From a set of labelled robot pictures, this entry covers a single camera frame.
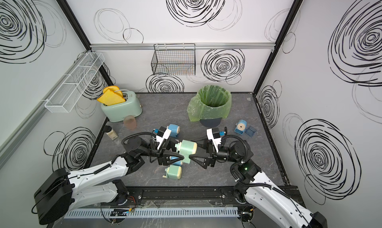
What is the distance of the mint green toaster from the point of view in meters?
0.96

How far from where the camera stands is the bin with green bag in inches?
33.1

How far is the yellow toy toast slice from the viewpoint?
0.91m

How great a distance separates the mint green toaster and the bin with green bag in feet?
1.24

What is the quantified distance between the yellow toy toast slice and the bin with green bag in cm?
46

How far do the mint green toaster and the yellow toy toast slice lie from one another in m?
0.02
